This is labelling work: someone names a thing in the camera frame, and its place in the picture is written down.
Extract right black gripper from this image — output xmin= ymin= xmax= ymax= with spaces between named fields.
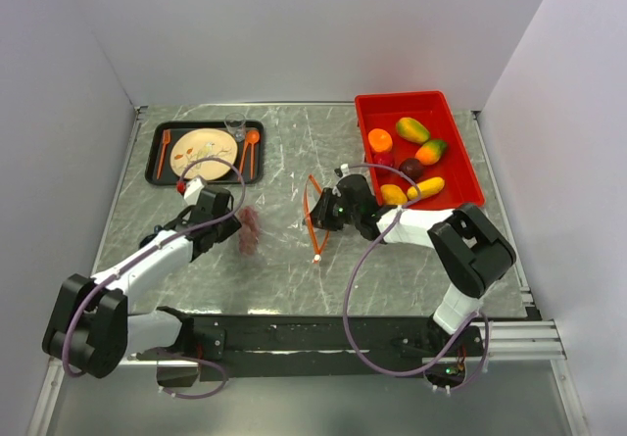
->
xmin=303 ymin=188 xmax=361 ymax=232

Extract orange fake fruit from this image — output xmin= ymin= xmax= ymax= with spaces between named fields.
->
xmin=380 ymin=184 xmax=408 ymax=206

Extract purple fake grapes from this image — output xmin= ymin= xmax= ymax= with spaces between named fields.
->
xmin=238 ymin=206 xmax=261 ymax=256

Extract red fake apple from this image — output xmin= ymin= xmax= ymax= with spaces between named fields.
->
xmin=372 ymin=152 xmax=395 ymax=177

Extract orange fake tangerine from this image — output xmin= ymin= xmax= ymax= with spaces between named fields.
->
xmin=367 ymin=128 xmax=393 ymax=154

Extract dark purple fake plum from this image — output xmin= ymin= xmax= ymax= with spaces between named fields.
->
xmin=399 ymin=158 xmax=425 ymax=181

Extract clear zip top bag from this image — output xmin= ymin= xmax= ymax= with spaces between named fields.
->
xmin=237 ymin=173 xmax=330 ymax=266

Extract yellow fake fruit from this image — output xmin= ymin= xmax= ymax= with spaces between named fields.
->
xmin=406 ymin=176 xmax=446 ymax=201

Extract green orange fake mango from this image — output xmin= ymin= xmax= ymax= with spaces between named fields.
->
xmin=414 ymin=139 xmax=448 ymax=166

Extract yellow fake lemon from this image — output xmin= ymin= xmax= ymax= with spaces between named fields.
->
xmin=396 ymin=117 xmax=431 ymax=144

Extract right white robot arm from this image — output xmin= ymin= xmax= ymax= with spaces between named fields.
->
xmin=303 ymin=173 xmax=516 ymax=356

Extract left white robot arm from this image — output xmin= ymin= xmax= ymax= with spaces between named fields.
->
xmin=42 ymin=185 xmax=241 ymax=378

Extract black serving tray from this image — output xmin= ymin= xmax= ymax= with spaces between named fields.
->
xmin=144 ymin=120 xmax=265 ymax=186

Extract dark blue object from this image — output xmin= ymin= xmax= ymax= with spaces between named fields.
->
xmin=139 ymin=225 xmax=163 ymax=249

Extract beige bird plate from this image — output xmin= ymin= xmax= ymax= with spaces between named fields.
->
xmin=169 ymin=128 xmax=239 ymax=181

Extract orange plastic spoon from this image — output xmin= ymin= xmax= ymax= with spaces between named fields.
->
xmin=245 ymin=129 xmax=261 ymax=146

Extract orange plastic fork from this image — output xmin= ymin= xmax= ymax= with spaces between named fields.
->
xmin=156 ymin=129 xmax=171 ymax=179

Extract clear plastic cup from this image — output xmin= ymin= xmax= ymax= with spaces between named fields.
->
xmin=224 ymin=113 xmax=246 ymax=142

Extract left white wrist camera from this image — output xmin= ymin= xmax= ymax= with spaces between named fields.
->
xmin=176 ymin=176 xmax=206 ymax=206

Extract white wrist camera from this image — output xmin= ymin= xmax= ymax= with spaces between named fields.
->
xmin=334 ymin=164 xmax=351 ymax=178
xmin=176 ymin=176 xmax=206 ymax=206

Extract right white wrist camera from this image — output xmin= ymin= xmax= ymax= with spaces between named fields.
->
xmin=334 ymin=164 xmax=351 ymax=178

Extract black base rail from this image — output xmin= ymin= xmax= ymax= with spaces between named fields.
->
xmin=127 ymin=308 xmax=489 ymax=388

